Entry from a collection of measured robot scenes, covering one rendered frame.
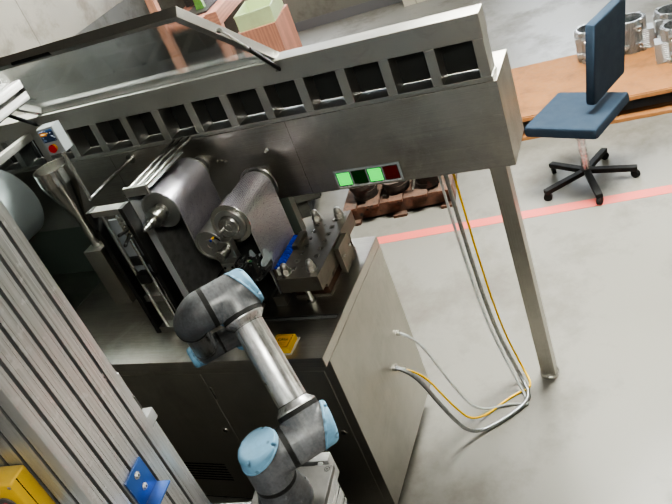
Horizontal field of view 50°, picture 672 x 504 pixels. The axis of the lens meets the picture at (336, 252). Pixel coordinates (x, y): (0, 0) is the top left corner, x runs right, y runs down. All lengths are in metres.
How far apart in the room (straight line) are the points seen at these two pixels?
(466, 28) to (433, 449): 1.70
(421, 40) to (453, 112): 0.25
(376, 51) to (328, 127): 0.33
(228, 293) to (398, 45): 0.94
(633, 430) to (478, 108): 1.40
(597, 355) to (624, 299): 0.38
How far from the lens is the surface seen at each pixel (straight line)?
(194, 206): 2.62
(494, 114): 2.37
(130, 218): 2.49
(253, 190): 2.53
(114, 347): 2.87
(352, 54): 2.38
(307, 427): 1.90
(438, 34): 2.29
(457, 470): 3.03
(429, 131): 2.43
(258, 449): 1.89
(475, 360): 3.43
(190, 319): 1.95
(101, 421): 1.61
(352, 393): 2.48
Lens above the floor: 2.30
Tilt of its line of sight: 31 degrees down
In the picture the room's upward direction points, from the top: 22 degrees counter-clockwise
